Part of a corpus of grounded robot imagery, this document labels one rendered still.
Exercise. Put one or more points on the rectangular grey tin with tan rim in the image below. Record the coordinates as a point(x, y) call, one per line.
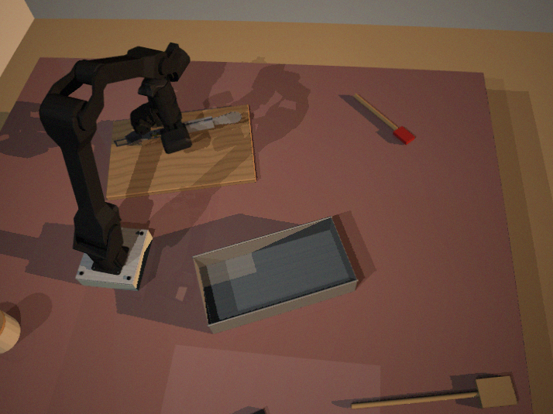
point(273, 274)

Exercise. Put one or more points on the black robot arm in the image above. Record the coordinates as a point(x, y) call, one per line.
point(72, 123)

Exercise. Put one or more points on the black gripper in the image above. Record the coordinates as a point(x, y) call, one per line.
point(174, 136)

